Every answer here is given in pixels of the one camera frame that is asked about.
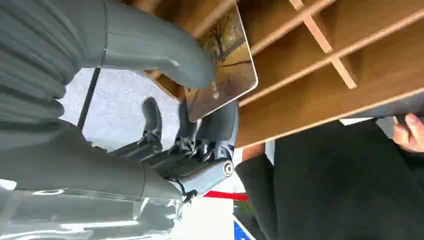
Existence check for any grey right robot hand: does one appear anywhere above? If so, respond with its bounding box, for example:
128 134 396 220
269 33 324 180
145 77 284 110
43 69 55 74
0 0 240 240

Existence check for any red strip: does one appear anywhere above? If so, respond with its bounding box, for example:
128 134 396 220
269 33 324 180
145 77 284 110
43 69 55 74
203 190 249 202

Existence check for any blue sign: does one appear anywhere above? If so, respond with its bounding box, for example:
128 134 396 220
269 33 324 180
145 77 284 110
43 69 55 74
233 216 257 240

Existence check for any ribbed grey right arm sleeve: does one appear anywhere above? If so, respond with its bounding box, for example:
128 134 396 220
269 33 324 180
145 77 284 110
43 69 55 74
0 0 86 150

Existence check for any person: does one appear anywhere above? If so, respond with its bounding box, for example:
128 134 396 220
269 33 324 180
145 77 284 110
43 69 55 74
235 118 424 240

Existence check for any wooden card box with dividers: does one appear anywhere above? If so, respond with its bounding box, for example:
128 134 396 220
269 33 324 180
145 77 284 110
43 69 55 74
121 0 424 162

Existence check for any person's hand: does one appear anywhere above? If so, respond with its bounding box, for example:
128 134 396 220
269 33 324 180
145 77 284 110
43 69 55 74
392 113 424 154

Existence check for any black cable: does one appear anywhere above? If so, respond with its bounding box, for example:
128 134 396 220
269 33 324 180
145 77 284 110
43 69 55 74
76 67 102 131

